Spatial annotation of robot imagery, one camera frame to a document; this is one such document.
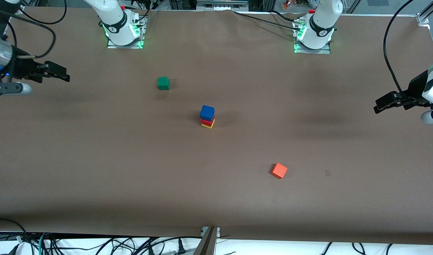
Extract blue wooden block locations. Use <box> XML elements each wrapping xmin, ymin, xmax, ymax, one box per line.
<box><xmin>200</xmin><ymin>105</ymin><xmax>215</xmax><ymax>122</ymax></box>

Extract orange wooden block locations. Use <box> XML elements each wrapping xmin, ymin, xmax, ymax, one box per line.
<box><xmin>271</xmin><ymin>163</ymin><xmax>288</xmax><ymax>180</ymax></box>

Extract brown paper table cover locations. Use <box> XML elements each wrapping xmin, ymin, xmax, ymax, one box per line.
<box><xmin>0</xmin><ymin>7</ymin><xmax>433</xmax><ymax>245</ymax></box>

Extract brown angled strut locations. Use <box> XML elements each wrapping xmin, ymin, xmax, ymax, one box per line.
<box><xmin>193</xmin><ymin>227</ymin><xmax>218</xmax><ymax>255</ymax></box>

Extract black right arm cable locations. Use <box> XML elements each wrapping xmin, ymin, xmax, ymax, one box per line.
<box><xmin>0</xmin><ymin>6</ymin><xmax>57</xmax><ymax>59</ymax></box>

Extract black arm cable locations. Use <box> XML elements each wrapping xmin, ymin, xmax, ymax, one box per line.
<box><xmin>383</xmin><ymin>0</ymin><xmax>414</xmax><ymax>96</ymax></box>
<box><xmin>0</xmin><ymin>6</ymin><xmax>57</xmax><ymax>59</ymax></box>

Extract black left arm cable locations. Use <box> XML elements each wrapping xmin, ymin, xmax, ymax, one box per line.
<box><xmin>383</xmin><ymin>0</ymin><xmax>414</xmax><ymax>96</ymax></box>

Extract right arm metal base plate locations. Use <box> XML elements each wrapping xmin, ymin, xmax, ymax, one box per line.
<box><xmin>107</xmin><ymin>16</ymin><xmax>145</xmax><ymax>49</ymax></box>

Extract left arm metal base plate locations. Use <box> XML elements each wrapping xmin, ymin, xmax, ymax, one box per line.
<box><xmin>293</xmin><ymin>19</ymin><xmax>331</xmax><ymax>55</ymax></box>

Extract aluminium frame profile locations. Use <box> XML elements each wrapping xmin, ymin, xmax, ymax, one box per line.
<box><xmin>416</xmin><ymin>0</ymin><xmax>433</xmax><ymax>59</ymax></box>

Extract black cable across table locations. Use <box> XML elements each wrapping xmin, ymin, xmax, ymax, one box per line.
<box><xmin>232</xmin><ymin>11</ymin><xmax>303</xmax><ymax>30</ymax></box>

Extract black looping floor cable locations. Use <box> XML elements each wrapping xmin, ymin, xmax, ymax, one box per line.
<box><xmin>0</xmin><ymin>218</ymin><xmax>34</xmax><ymax>255</ymax></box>

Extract grey metal rail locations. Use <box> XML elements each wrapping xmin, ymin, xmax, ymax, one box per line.
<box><xmin>196</xmin><ymin>0</ymin><xmax>249</xmax><ymax>9</ymax></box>

